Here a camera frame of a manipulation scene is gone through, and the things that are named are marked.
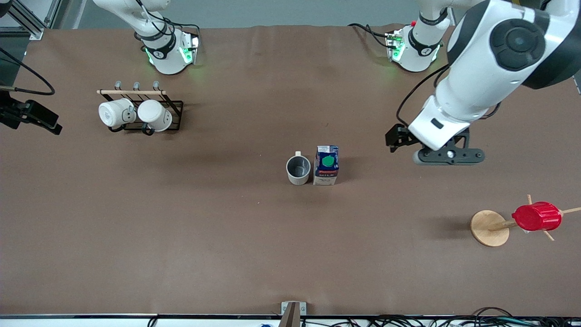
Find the blue white milk carton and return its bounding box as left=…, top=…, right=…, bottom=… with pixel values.
left=313, top=145, right=340, bottom=186

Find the white mug grey inside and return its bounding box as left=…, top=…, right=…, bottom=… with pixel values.
left=286, top=151, right=311, bottom=186

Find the wooden cup tree stand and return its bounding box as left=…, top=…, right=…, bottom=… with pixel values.
left=470, top=194, right=581, bottom=248

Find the red plastic cup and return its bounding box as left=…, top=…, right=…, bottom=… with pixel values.
left=512, top=202, right=562, bottom=232

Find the white mug dotted base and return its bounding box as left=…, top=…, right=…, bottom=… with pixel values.
left=98, top=98, right=137, bottom=129

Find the plain white mug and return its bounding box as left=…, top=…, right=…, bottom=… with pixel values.
left=137, top=100, right=173, bottom=132

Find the brown table cover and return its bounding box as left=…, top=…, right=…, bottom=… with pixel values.
left=0, top=24, right=581, bottom=317

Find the aluminium frame profile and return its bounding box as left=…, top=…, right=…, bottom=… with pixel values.
left=0, top=0, right=62, bottom=40

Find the black left base cable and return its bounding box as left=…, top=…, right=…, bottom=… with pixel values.
left=348, top=23, right=392, bottom=49

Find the black base cable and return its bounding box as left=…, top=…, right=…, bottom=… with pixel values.
left=348, top=23, right=392, bottom=49
left=161, top=17, right=201, bottom=38

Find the black wire mug rack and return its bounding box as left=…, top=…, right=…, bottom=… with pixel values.
left=97, top=81, right=184, bottom=136

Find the black right base cable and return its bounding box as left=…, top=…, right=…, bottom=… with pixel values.
left=161, top=17, right=201, bottom=38

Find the black cable bundle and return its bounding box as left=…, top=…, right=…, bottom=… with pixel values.
left=300, top=307, right=581, bottom=327

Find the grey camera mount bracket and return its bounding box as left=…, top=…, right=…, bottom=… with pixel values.
left=279, top=301, right=307, bottom=327

